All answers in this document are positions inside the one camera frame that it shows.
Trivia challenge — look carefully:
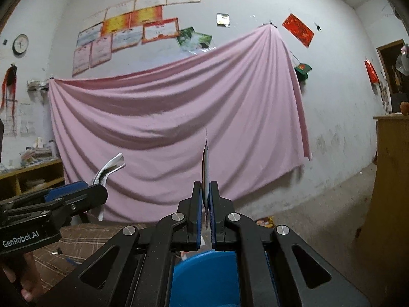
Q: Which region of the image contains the wooden door frame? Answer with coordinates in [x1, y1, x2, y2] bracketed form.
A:
[376, 39, 409, 114]

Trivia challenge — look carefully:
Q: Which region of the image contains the person's left hand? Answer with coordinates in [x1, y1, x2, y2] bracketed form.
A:
[2, 252, 42, 303]

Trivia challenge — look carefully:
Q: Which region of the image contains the wooden open shelf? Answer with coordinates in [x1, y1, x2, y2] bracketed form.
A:
[0, 158, 66, 199]

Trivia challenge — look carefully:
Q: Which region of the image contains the pile of books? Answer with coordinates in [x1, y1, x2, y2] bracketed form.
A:
[20, 137, 54, 167]

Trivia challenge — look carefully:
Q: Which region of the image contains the green photo poster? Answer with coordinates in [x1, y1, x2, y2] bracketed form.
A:
[176, 26, 213, 53]

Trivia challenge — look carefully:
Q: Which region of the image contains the green hat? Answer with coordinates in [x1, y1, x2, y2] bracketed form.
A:
[294, 64, 312, 82]

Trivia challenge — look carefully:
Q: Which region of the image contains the thin packet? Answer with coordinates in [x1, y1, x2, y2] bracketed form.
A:
[201, 128, 213, 231]

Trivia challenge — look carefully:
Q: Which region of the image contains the small red wall paper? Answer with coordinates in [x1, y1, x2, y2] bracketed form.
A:
[365, 59, 380, 84]

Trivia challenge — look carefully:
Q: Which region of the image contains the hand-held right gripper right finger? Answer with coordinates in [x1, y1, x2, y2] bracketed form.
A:
[209, 181, 373, 307]

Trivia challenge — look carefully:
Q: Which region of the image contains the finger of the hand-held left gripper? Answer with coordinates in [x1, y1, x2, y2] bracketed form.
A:
[48, 184, 108, 220]
[46, 181, 89, 199]

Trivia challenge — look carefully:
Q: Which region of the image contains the pink hanging cloth sheet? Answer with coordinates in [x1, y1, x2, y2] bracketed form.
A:
[48, 24, 313, 223]

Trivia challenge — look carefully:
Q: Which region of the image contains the white wall paper sheet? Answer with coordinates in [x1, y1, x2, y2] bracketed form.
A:
[17, 103, 36, 136]

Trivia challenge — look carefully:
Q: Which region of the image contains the large red wall paper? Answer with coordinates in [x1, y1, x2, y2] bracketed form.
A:
[282, 13, 315, 48]

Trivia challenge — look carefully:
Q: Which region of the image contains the group of wall certificates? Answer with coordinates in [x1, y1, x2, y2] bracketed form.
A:
[72, 0, 201, 77]

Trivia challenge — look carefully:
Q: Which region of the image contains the blue plastic basin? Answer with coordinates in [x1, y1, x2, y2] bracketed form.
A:
[169, 251, 282, 307]

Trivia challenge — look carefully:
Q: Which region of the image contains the white wrapper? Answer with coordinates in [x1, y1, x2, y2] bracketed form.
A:
[91, 153, 127, 222]

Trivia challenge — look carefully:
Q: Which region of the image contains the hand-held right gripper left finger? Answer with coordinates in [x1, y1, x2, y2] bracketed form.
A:
[37, 181, 204, 307]

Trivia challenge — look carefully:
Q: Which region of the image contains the round wall clock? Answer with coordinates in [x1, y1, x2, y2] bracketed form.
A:
[12, 34, 29, 56]

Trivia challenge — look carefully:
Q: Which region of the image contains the red hanging tassel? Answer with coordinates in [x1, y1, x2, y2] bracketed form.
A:
[0, 65, 18, 135]

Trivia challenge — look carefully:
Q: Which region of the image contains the grey wall fixture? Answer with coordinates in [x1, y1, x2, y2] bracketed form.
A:
[27, 78, 52, 98]

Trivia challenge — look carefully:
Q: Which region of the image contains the wooden cabinet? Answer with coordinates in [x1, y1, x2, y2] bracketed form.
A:
[362, 113, 409, 295]

